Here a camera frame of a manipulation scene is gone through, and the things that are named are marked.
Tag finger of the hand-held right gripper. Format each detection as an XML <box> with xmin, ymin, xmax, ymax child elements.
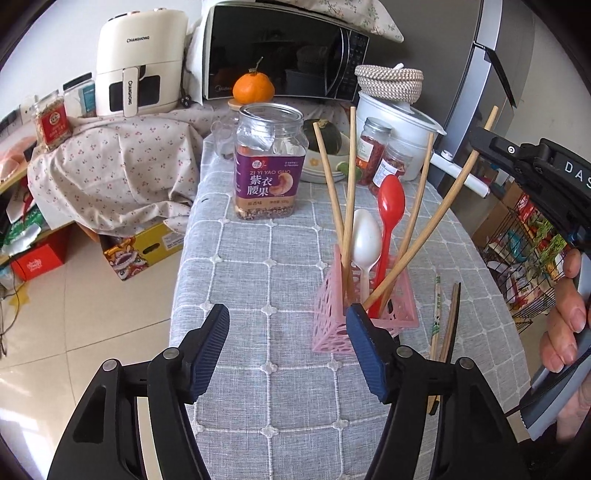
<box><xmin>471</xmin><ymin>126</ymin><xmax>533</xmax><ymax>173</ymax></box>

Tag cream air fryer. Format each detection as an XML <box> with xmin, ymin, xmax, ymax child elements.
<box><xmin>95</xmin><ymin>7</ymin><xmax>190</xmax><ymax>117</ymax></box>

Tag floral cloth cover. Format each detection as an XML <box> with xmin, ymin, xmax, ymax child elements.
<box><xmin>286</xmin><ymin>0</ymin><xmax>404</xmax><ymax>43</ymax></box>

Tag small clear glass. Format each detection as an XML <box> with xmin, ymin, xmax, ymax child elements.
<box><xmin>211</xmin><ymin>121</ymin><xmax>238</xmax><ymax>160</ymax></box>

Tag green pumpkin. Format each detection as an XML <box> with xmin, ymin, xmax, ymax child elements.
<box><xmin>305</xmin><ymin>119</ymin><xmax>345</xmax><ymax>154</ymax></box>

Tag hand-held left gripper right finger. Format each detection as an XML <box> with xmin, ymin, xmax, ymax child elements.
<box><xmin>345</xmin><ymin>302</ymin><xmax>532</xmax><ymax>480</ymax></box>

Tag yellow printed cardboard box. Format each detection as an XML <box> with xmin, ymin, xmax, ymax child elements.
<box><xmin>102</xmin><ymin>220</ymin><xmax>185</xmax><ymax>281</ymax></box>

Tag tall red filled jar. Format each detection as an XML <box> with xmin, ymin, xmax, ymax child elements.
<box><xmin>355</xmin><ymin>117</ymin><xmax>393</xmax><ymax>186</ymax></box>

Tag white electric cooking pot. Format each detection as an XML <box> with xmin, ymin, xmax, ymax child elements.
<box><xmin>358</xmin><ymin>90</ymin><xmax>490</xmax><ymax>199</ymax></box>

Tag purple label nut jar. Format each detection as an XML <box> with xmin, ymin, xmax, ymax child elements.
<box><xmin>233</xmin><ymin>104</ymin><xmax>309</xmax><ymax>220</ymax></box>

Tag pink perforated utensil holder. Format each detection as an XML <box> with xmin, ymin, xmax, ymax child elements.
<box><xmin>313</xmin><ymin>244</ymin><xmax>420</xmax><ymax>354</ymax></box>

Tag black wire rack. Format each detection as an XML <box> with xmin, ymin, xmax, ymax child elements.
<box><xmin>482</xmin><ymin>185</ymin><xmax>578</xmax><ymax>333</ymax></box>

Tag green lime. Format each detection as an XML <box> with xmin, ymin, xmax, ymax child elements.
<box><xmin>333</xmin><ymin>161</ymin><xmax>363</xmax><ymax>182</ymax></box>

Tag red plastic spoon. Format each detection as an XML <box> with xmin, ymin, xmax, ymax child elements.
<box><xmin>369</xmin><ymin>174</ymin><xmax>406</xmax><ymax>319</ymax></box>

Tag grey checked tablecloth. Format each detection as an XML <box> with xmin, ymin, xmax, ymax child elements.
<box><xmin>168</xmin><ymin>99</ymin><xmax>532</xmax><ymax>480</ymax></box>

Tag white ceramic bowl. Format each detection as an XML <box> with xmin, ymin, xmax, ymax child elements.
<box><xmin>302</xmin><ymin>129</ymin><xmax>365</xmax><ymax>184</ymax></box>

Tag woven rope basket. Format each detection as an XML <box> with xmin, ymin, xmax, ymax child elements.
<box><xmin>355</xmin><ymin>65</ymin><xmax>424</xmax><ymax>102</ymax></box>

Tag person's right hand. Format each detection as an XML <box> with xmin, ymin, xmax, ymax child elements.
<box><xmin>538</xmin><ymin>248</ymin><xmax>584</xmax><ymax>371</ymax></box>

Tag grey refrigerator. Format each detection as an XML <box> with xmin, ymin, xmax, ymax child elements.
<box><xmin>406</xmin><ymin>0</ymin><xmax>532</xmax><ymax>195</ymax></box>

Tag plain bamboo chopstick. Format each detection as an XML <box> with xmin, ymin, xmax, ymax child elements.
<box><xmin>341</xmin><ymin>106</ymin><xmax>358</xmax><ymax>278</ymax></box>
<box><xmin>362</xmin><ymin>105</ymin><xmax>500</xmax><ymax>311</ymax></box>
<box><xmin>313</xmin><ymin>122</ymin><xmax>357</xmax><ymax>308</ymax></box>
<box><xmin>390</xmin><ymin>133</ymin><xmax>435</xmax><ymax>301</ymax></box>

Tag green white packet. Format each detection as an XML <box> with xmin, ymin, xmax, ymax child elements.
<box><xmin>0</xmin><ymin>203</ymin><xmax>47</xmax><ymax>254</ymax></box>

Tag black chopstick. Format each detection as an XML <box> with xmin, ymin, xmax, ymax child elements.
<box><xmin>431</xmin><ymin>282</ymin><xmax>461</xmax><ymax>415</ymax></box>

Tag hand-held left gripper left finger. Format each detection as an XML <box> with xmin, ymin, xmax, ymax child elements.
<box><xmin>46</xmin><ymin>302</ymin><xmax>232</xmax><ymax>480</ymax></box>

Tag pile of chopsticks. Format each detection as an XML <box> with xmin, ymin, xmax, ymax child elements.
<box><xmin>427</xmin><ymin>276</ymin><xmax>458</xmax><ymax>365</ymax></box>

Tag orange tangerine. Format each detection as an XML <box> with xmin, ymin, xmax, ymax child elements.
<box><xmin>232</xmin><ymin>56</ymin><xmax>275</xmax><ymax>104</ymax></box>

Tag assorted snack packets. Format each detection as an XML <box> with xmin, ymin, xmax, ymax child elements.
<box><xmin>489</xmin><ymin>194</ymin><xmax>571</xmax><ymax>319</ymax></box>

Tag black power plug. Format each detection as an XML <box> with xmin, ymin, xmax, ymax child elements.
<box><xmin>179</xmin><ymin>65</ymin><xmax>195</xmax><ymax>109</ymax></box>

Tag white plastic spoon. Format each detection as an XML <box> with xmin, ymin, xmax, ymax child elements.
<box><xmin>351</xmin><ymin>209</ymin><xmax>383</xmax><ymax>319</ymax></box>

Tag brown cardboard box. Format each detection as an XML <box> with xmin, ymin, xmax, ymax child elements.
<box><xmin>471</xmin><ymin>182</ymin><xmax>525</xmax><ymax>252</ymax></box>

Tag clear storage box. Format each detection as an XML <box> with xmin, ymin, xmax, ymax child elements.
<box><xmin>62</xmin><ymin>73</ymin><xmax>99</xmax><ymax>118</ymax></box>

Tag floral sheet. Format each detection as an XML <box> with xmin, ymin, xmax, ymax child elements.
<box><xmin>28</xmin><ymin>99</ymin><xmax>241</xmax><ymax>241</ymax></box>

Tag red box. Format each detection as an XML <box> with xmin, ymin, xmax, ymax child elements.
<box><xmin>10</xmin><ymin>242</ymin><xmax>65</xmax><ymax>282</ymax></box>

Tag red label jar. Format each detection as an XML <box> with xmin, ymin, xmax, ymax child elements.
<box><xmin>33</xmin><ymin>91</ymin><xmax>72</xmax><ymax>152</ymax></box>

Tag short red filled jar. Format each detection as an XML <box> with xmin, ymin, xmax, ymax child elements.
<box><xmin>372</xmin><ymin>140</ymin><xmax>414</xmax><ymax>192</ymax></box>

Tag black microwave oven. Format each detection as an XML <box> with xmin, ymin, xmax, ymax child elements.
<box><xmin>202</xmin><ymin>2</ymin><xmax>370</xmax><ymax>101</ymax></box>

